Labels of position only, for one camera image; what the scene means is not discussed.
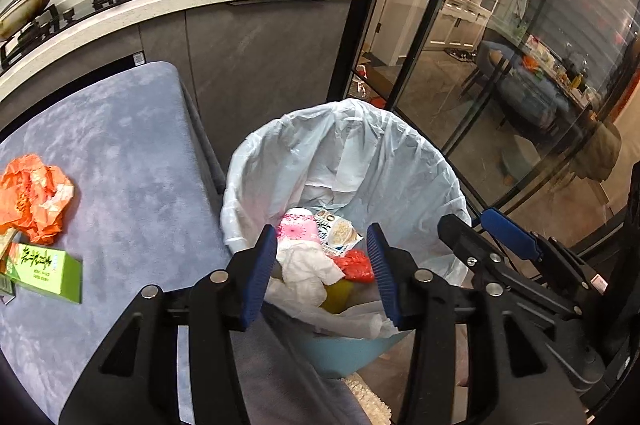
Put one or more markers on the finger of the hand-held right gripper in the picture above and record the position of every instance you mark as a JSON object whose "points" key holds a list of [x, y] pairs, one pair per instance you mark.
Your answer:
{"points": [[460, 240], [510, 235]]}

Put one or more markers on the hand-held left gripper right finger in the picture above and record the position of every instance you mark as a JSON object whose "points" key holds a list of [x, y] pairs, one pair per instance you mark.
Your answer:
{"points": [[382, 277]]}

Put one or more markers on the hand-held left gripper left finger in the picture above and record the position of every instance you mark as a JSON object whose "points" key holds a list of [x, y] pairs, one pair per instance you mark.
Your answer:
{"points": [[260, 277]]}

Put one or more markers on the orange plastic bag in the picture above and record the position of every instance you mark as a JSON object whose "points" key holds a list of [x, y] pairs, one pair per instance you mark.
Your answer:
{"points": [[357, 267], [30, 195]]}

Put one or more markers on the white tissue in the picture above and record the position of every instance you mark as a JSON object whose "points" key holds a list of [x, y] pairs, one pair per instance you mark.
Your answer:
{"points": [[305, 270]]}

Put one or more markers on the pink white packet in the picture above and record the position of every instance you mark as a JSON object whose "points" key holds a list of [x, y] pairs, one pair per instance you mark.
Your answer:
{"points": [[297, 230]]}

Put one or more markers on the white printed snack packet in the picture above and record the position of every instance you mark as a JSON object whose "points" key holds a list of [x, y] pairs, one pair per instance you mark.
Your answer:
{"points": [[340, 232]]}

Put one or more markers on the black trash bin with liner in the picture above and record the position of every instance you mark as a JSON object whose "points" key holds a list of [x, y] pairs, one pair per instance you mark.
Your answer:
{"points": [[400, 165]]}

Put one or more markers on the green cardboard box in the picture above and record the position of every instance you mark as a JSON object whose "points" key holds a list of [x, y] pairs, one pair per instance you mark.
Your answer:
{"points": [[45, 270]]}

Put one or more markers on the blue stool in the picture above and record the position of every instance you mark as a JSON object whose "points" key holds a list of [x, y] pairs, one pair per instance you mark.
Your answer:
{"points": [[345, 350]]}

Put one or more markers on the white fluffy rug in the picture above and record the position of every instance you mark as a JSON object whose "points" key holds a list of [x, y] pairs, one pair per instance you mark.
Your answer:
{"points": [[370, 405]]}

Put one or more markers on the glass sliding door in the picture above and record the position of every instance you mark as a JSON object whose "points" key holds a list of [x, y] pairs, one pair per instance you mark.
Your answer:
{"points": [[450, 105]]}

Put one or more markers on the cluttered dining table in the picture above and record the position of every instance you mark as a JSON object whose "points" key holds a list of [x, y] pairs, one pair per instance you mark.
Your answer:
{"points": [[565, 80]]}

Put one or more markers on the blue-grey plush mat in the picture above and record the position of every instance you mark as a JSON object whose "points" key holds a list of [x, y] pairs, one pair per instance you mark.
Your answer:
{"points": [[125, 155]]}

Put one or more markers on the grey kitchen cabinet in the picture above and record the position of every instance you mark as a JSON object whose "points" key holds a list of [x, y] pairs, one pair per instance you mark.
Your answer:
{"points": [[260, 55]]}

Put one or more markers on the wok with glass lid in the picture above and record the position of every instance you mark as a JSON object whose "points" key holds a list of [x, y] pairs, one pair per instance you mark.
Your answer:
{"points": [[25, 5]]}

